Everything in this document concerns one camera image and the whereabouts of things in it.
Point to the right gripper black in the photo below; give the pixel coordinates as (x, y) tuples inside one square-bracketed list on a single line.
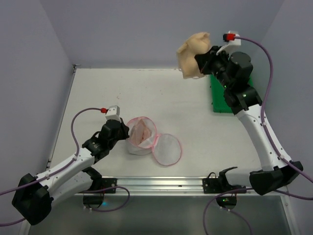
[(203, 63)]

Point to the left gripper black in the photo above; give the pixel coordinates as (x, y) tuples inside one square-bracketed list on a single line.
[(121, 129)]

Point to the pink bra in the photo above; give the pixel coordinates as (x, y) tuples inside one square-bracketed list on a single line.
[(140, 132)]

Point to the beige bra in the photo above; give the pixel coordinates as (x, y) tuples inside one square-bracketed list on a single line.
[(198, 43)]

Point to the white mesh laundry bag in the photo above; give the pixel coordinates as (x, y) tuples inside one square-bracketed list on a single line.
[(165, 148)]

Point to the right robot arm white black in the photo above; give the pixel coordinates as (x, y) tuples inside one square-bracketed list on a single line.
[(277, 167)]

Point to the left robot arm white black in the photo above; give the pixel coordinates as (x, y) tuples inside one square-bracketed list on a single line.
[(36, 195)]

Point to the green plastic tray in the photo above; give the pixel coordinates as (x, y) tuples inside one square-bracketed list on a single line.
[(218, 101)]

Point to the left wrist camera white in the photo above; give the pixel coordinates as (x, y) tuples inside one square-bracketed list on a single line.
[(112, 113)]

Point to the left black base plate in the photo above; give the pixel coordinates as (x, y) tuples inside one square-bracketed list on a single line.
[(103, 185)]

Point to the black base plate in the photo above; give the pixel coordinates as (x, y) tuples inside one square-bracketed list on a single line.
[(212, 186), (103, 185)]

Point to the aluminium rail front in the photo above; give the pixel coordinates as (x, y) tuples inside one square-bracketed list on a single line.
[(159, 184)]

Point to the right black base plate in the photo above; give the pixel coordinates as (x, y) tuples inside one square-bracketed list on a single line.
[(212, 186)]

